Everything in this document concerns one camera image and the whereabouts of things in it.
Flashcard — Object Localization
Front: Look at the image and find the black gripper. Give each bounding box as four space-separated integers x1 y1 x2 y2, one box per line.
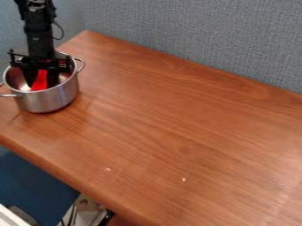
8 29 73 88

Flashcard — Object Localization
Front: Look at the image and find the red rectangular block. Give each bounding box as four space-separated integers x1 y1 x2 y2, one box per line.
31 70 49 91

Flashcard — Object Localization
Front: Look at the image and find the stainless steel pot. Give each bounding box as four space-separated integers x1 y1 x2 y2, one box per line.
0 57 86 113

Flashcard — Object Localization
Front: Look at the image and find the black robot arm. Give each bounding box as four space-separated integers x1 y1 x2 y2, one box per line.
8 0 71 91

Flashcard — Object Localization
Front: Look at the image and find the white object at corner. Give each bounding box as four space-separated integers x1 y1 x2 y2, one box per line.
0 204 26 226

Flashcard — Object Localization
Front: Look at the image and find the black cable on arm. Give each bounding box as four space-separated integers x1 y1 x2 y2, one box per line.
51 20 66 41

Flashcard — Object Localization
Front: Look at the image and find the metal table leg frame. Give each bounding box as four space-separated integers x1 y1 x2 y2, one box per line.
58 194 115 226

